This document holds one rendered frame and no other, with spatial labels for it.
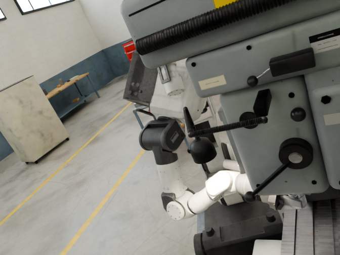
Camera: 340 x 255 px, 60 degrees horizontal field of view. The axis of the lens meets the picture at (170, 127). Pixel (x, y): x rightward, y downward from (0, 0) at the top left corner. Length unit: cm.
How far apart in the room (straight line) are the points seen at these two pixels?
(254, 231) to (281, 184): 101
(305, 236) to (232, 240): 63
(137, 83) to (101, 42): 1114
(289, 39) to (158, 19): 26
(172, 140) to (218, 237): 84
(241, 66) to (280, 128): 17
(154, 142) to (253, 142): 49
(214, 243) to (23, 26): 925
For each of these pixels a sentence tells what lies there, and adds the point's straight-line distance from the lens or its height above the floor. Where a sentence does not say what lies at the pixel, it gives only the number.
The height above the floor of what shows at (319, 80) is 161.
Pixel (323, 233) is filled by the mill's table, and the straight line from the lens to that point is 124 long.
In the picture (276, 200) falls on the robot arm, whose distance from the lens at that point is 92.
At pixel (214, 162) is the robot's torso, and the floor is 103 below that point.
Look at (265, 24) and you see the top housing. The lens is 59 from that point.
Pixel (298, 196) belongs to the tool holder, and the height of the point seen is 125.
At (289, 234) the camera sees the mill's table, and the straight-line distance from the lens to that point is 125.
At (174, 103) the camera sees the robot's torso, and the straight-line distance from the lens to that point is 111.
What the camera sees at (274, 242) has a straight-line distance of 134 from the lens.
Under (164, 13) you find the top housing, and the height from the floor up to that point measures 183.
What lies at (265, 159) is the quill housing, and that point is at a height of 144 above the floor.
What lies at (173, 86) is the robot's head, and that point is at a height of 160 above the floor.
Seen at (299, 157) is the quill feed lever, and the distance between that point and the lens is 70.
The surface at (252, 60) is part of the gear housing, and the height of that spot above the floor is 169.
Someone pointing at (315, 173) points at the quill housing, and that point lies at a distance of 77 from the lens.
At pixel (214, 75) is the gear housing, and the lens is 64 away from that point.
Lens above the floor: 185
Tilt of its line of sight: 22 degrees down
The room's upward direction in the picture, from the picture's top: 24 degrees counter-clockwise
